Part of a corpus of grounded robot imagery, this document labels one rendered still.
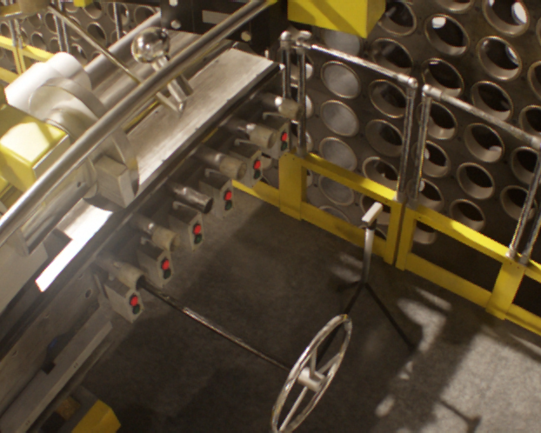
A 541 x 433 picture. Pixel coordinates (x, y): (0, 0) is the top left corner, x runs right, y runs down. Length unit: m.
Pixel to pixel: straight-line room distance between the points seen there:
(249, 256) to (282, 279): 0.19
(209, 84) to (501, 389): 1.70
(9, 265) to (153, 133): 0.85
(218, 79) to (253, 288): 0.97
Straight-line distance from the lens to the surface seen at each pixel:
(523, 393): 2.94
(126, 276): 2.06
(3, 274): 1.80
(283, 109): 2.51
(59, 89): 1.55
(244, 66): 2.64
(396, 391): 2.83
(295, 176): 3.11
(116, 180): 1.50
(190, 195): 2.23
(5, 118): 1.29
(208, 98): 2.50
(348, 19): 0.98
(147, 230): 2.16
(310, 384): 1.84
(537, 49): 3.12
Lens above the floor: 2.51
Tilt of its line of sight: 50 degrees down
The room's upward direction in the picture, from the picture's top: 1 degrees counter-clockwise
